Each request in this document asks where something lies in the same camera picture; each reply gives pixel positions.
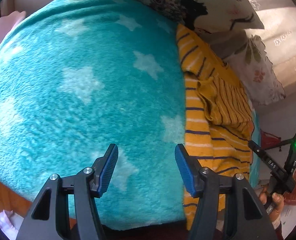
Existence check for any yellow striped small sweater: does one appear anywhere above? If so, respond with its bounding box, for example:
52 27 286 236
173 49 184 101
176 23 255 231

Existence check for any person's right hand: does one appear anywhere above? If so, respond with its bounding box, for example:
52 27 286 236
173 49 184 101
258 184 285 223

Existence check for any white knit sleeve cuff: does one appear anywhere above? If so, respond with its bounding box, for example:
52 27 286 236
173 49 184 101
272 215 281 230

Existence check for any white floral frilled pillow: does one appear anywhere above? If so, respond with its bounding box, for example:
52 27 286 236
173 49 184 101
212 29 287 106

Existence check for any teal star fleece blanket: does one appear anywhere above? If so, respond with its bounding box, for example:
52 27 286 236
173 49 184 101
0 0 197 230

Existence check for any white pillow with woman print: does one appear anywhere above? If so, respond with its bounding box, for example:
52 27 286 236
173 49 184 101
139 0 264 34

